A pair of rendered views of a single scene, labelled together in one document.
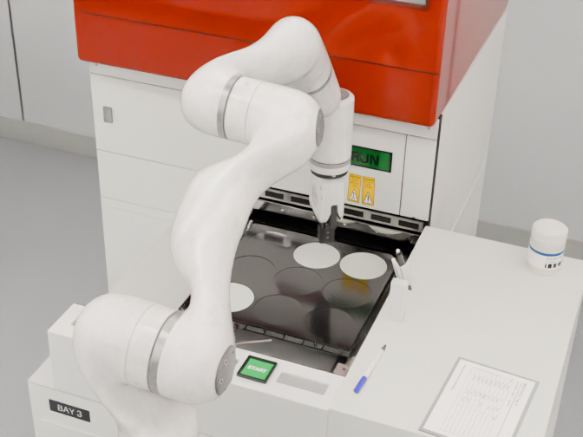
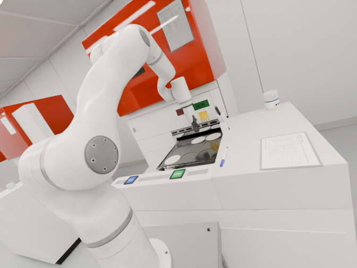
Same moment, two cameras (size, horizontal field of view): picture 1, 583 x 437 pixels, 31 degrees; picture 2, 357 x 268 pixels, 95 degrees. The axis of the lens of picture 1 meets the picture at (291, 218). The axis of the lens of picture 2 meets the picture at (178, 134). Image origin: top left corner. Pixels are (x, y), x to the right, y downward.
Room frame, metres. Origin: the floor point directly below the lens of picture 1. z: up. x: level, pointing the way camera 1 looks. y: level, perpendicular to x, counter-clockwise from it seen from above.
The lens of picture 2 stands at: (0.83, -0.10, 1.29)
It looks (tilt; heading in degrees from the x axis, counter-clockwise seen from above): 16 degrees down; 8
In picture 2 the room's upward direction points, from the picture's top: 23 degrees counter-clockwise
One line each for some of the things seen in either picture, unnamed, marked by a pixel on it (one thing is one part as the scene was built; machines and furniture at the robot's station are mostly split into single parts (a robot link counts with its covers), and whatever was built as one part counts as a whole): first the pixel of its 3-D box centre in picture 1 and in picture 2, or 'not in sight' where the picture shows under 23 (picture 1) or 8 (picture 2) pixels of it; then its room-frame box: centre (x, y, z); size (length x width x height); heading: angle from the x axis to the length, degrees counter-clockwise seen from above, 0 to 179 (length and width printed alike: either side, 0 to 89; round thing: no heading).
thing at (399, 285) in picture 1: (401, 284); (224, 125); (1.59, -0.21, 1.03); 0.06 x 0.04 x 0.13; 160
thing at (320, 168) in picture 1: (329, 160); (186, 102); (1.81, -0.07, 1.17); 0.09 x 0.08 x 0.03; 14
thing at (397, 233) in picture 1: (324, 231); (199, 134); (1.98, -0.08, 0.89); 0.44 x 0.02 x 0.10; 70
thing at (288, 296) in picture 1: (298, 282); (193, 148); (1.78, -0.02, 0.90); 0.34 x 0.34 x 0.01; 69
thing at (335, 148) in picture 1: (329, 123); (180, 90); (1.81, -0.07, 1.25); 0.09 x 0.08 x 0.13; 72
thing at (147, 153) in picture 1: (255, 164); (173, 124); (2.05, 0.08, 1.02); 0.81 x 0.03 x 0.40; 70
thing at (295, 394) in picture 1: (193, 382); (160, 190); (1.46, 0.17, 0.89); 0.55 x 0.09 x 0.14; 70
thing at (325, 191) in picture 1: (328, 187); (189, 112); (1.81, -0.07, 1.11); 0.10 x 0.07 x 0.11; 14
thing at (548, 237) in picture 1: (546, 247); (271, 100); (1.76, -0.52, 1.01); 0.07 x 0.07 x 0.10
